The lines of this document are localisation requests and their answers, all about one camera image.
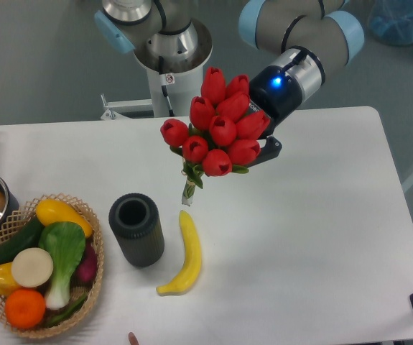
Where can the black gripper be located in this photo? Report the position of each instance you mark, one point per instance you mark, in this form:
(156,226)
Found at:
(277,94)

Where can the green bok choy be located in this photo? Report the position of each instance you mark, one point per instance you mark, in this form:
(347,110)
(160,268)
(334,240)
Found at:
(65,243)

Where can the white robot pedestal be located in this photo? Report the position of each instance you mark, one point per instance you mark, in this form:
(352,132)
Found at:
(174,67)

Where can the white round radish slice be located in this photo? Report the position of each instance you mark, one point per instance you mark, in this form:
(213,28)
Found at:
(32,267)

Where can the woven wicker basket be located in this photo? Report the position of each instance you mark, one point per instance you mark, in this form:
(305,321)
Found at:
(14,223)

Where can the blue plastic bag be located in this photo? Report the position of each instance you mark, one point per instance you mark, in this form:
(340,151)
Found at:
(391,22)

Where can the person fingertip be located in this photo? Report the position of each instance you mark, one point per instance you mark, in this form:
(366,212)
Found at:
(132,339)

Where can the yellow bell pepper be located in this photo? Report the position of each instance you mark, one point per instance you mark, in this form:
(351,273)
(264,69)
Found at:
(7,283)

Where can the dark grey ribbed vase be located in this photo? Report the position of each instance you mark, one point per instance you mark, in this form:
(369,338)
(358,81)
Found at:
(135,222)

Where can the purple sweet potato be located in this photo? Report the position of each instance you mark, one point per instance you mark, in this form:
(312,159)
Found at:
(87,269)

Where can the red tulip bouquet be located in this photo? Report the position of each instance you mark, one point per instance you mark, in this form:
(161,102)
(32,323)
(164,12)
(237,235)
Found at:
(223,134)

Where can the orange fruit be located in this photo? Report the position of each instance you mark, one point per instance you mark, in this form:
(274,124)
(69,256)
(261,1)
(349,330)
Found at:
(25,308)

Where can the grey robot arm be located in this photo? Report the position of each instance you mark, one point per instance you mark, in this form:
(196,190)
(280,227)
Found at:
(311,40)

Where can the yellow banana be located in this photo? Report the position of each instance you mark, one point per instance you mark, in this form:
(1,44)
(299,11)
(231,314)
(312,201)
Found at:
(185,279)

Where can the dark green cucumber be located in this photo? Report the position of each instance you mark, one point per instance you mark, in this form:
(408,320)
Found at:
(27,237)

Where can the yellow squash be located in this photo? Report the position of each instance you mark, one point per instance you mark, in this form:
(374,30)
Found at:
(51,211)

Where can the green bean pod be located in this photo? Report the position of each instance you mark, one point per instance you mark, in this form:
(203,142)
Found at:
(67,313)

